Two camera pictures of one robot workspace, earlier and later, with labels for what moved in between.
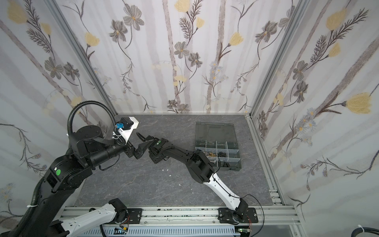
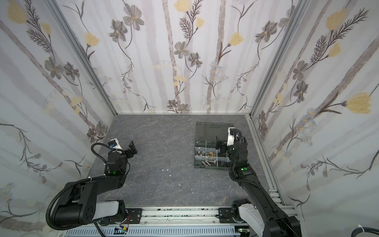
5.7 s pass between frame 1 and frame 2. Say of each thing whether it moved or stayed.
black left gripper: moved
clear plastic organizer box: stayed
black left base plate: stayed
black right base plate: stayed
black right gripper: moved
